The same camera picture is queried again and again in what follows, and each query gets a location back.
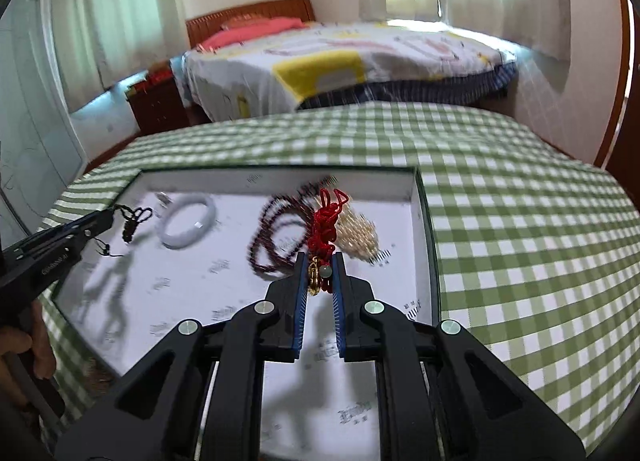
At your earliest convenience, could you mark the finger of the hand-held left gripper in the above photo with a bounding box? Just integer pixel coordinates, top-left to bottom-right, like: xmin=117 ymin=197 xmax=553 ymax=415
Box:
xmin=37 ymin=210 xmax=114 ymax=243

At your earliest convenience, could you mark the wooden bed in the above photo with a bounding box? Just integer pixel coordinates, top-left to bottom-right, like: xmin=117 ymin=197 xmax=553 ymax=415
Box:
xmin=170 ymin=0 xmax=518 ymax=124

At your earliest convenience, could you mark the blue plaid mattress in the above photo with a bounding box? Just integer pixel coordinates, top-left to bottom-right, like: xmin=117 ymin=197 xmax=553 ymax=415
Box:
xmin=295 ymin=64 xmax=518 ymax=109

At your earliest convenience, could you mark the black cord pendant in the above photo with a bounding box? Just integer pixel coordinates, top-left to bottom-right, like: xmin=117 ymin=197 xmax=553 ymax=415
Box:
xmin=95 ymin=204 xmax=153 ymax=258

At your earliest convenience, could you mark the green checkered tablecloth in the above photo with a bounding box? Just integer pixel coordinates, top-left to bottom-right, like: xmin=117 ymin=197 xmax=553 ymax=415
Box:
xmin=37 ymin=101 xmax=640 ymax=452

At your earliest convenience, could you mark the pink pillow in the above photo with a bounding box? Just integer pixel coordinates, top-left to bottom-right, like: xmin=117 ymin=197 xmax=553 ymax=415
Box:
xmin=197 ymin=16 xmax=311 ymax=49

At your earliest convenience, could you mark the person's left hand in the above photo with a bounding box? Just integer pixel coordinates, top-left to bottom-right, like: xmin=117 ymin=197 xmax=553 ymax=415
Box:
xmin=0 ymin=301 xmax=57 ymax=408

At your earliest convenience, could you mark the white jade bangle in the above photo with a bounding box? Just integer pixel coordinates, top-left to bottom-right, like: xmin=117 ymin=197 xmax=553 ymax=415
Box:
xmin=159 ymin=194 xmax=219 ymax=248

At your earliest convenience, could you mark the shallow green jewelry box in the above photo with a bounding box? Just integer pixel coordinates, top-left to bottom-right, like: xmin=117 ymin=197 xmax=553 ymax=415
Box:
xmin=49 ymin=166 xmax=442 ymax=461

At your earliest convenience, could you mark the white patterned bedsheet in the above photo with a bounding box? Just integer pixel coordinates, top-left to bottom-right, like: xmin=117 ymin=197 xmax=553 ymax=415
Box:
xmin=181 ymin=21 xmax=516 ymax=122

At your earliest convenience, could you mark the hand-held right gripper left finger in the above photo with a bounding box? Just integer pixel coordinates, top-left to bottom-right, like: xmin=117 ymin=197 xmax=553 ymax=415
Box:
xmin=52 ymin=251 xmax=311 ymax=461

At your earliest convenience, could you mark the red cord gold pendant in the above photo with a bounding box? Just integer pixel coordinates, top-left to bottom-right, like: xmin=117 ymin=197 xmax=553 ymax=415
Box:
xmin=306 ymin=186 xmax=351 ymax=297

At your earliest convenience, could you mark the dark wooden nightstand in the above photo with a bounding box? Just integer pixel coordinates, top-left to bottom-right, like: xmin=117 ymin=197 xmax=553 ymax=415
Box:
xmin=125 ymin=76 xmax=193 ymax=137

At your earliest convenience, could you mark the glass sliding wardrobe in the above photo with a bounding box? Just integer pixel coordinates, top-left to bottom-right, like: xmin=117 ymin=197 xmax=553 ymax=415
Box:
xmin=0 ymin=0 xmax=91 ymax=237

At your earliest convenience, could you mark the dark red bead necklace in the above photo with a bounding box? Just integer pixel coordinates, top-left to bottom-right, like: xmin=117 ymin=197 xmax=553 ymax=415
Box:
xmin=248 ymin=181 xmax=336 ymax=294

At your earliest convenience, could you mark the brown wooden door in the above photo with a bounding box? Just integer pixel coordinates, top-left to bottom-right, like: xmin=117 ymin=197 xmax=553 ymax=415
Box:
xmin=595 ymin=0 xmax=640 ymax=182

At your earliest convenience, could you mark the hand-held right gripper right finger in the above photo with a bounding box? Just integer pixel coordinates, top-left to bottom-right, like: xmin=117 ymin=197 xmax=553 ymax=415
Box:
xmin=330 ymin=251 xmax=588 ymax=461

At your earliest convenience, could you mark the gold bead bracelet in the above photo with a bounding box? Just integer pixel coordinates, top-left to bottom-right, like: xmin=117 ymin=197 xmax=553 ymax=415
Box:
xmin=336 ymin=196 xmax=383 ymax=264

